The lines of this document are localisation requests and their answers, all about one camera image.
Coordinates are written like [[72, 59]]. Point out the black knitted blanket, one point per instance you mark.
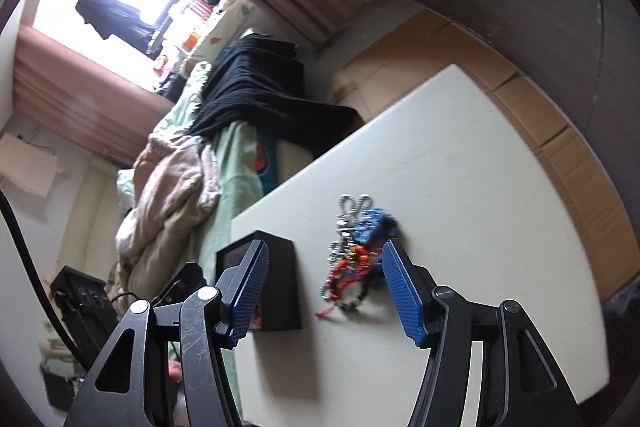
[[260, 92]]

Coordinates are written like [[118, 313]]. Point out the black hanging garment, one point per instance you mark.
[[115, 19]]

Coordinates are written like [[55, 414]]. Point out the flattened cardboard sheet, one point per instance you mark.
[[565, 147]]

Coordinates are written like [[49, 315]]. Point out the light green bed sheet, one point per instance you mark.
[[235, 167]]

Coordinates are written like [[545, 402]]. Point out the black jewelry box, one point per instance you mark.
[[280, 277]]

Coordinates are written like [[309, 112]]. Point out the beige fluffy blanket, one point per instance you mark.
[[165, 207]]

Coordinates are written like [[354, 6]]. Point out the black bin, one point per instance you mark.
[[56, 386]]

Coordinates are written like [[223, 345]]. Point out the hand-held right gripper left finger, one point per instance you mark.
[[250, 292]]

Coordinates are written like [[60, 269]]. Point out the black electronic device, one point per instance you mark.
[[82, 302]]

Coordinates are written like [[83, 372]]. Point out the orange and teal cushion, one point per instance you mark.
[[264, 164]]

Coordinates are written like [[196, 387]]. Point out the white printed quilt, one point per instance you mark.
[[227, 19]]

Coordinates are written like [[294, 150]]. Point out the beige paper on wall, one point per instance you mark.
[[30, 164]]

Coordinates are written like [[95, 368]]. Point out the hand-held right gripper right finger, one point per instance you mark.
[[401, 294]]

